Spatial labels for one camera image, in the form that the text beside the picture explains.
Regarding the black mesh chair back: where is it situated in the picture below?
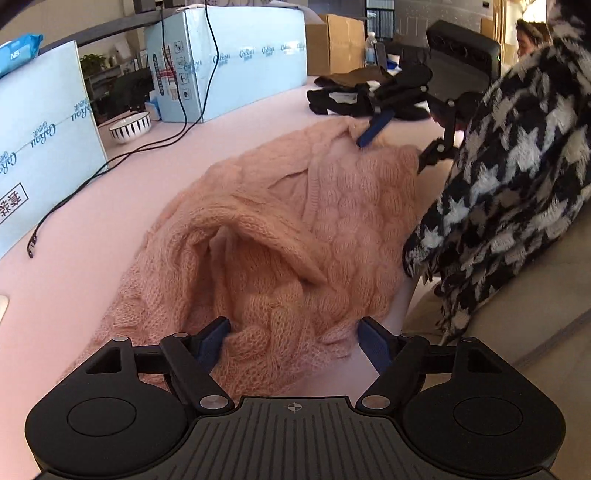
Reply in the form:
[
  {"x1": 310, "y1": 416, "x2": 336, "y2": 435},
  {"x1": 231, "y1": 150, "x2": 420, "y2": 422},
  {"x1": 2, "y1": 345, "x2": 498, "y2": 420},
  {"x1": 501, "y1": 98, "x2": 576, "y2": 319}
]
[{"x1": 427, "y1": 19, "x2": 502, "y2": 100}]

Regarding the black and white garment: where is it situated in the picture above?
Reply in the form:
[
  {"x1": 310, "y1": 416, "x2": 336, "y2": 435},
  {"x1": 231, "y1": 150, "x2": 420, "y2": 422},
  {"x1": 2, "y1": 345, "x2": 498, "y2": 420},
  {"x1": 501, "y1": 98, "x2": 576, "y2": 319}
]
[{"x1": 306, "y1": 80, "x2": 437, "y2": 121}]

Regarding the pink knitted sweater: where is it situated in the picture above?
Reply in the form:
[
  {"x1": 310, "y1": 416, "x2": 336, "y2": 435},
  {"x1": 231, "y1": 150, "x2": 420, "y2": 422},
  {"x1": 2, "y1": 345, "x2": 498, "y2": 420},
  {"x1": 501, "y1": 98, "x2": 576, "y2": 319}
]
[{"x1": 69, "y1": 115, "x2": 423, "y2": 398}]

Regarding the green potted plant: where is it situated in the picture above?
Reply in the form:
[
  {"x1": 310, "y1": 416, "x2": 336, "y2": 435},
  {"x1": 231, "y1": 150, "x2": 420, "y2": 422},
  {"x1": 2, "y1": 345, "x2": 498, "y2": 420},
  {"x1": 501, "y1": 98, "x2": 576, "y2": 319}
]
[{"x1": 79, "y1": 53, "x2": 107, "y2": 77}]

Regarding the blue wet wipes packet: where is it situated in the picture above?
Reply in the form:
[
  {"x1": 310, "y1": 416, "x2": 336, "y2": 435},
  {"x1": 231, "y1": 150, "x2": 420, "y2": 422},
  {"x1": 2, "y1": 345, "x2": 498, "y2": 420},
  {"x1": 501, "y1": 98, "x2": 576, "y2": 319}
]
[{"x1": 0, "y1": 34, "x2": 43, "y2": 77}]

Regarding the person's right forearm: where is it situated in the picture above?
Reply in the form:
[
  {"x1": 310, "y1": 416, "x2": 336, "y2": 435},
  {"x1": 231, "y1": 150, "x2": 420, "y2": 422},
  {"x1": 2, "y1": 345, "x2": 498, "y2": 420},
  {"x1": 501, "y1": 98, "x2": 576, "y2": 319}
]
[{"x1": 402, "y1": 0, "x2": 591, "y2": 344}]

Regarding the brown garment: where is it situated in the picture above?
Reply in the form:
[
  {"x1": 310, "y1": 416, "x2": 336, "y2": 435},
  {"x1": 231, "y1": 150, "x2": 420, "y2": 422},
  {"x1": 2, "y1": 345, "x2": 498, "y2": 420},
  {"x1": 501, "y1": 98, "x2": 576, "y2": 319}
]
[{"x1": 315, "y1": 65, "x2": 393, "y2": 90}]

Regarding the brown cardboard box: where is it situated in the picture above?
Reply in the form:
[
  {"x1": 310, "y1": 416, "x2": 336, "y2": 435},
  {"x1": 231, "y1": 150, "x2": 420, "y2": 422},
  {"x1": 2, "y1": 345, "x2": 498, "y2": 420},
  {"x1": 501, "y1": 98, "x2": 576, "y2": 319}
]
[{"x1": 305, "y1": 14, "x2": 368, "y2": 77}]

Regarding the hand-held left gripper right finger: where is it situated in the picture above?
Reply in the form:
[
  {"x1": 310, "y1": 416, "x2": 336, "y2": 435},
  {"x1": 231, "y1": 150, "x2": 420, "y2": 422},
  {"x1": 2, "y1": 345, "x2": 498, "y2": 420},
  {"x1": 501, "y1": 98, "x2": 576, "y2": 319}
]
[{"x1": 355, "y1": 316, "x2": 504, "y2": 414}]

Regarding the black cable with plug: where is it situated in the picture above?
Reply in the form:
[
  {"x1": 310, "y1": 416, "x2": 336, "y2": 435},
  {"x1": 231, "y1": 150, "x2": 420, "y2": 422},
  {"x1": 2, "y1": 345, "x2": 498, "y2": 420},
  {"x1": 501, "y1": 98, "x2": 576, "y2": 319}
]
[{"x1": 27, "y1": 0, "x2": 220, "y2": 259}]

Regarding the dark grey lamp bar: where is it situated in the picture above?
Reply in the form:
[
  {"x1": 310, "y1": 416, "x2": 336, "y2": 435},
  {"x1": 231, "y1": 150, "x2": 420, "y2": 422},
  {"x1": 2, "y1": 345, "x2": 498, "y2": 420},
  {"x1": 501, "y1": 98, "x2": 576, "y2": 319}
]
[{"x1": 39, "y1": 9, "x2": 162, "y2": 47}]

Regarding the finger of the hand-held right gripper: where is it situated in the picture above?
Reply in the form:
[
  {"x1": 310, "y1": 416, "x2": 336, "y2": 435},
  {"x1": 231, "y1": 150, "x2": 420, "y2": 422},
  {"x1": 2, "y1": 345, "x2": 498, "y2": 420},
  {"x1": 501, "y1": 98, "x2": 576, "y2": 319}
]
[
  {"x1": 417, "y1": 98, "x2": 459, "y2": 174},
  {"x1": 356, "y1": 85, "x2": 428, "y2": 149}
]

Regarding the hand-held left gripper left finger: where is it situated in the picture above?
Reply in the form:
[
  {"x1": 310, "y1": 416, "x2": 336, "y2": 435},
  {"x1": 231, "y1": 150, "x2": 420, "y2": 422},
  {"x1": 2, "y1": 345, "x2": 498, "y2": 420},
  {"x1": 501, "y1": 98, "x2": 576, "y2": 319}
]
[{"x1": 85, "y1": 316, "x2": 235, "y2": 414}]

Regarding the black office chair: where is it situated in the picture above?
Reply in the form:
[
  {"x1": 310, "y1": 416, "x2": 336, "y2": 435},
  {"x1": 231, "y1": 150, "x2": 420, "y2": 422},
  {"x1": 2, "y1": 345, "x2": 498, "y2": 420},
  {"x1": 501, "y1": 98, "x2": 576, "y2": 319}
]
[{"x1": 99, "y1": 69, "x2": 155, "y2": 118}]

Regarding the light blue box red stamp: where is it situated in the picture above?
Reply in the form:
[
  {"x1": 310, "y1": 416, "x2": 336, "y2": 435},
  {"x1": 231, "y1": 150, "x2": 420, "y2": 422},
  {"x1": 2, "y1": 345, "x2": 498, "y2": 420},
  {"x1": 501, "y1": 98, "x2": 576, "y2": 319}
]
[{"x1": 0, "y1": 41, "x2": 109, "y2": 259}]

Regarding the large light blue cardboard box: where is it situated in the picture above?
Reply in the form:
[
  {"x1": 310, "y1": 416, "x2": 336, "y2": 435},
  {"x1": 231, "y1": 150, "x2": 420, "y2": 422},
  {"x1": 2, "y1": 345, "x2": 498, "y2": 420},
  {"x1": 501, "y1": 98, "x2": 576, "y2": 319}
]
[{"x1": 145, "y1": 2, "x2": 309, "y2": 124}]

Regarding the striped white bowl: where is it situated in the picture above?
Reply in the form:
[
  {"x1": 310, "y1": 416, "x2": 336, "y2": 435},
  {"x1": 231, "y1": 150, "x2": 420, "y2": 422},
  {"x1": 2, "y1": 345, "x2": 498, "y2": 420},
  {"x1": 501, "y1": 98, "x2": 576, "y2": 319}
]
[{"x1": 108, "y1": 112, "x2": 152, "y2": 145}]

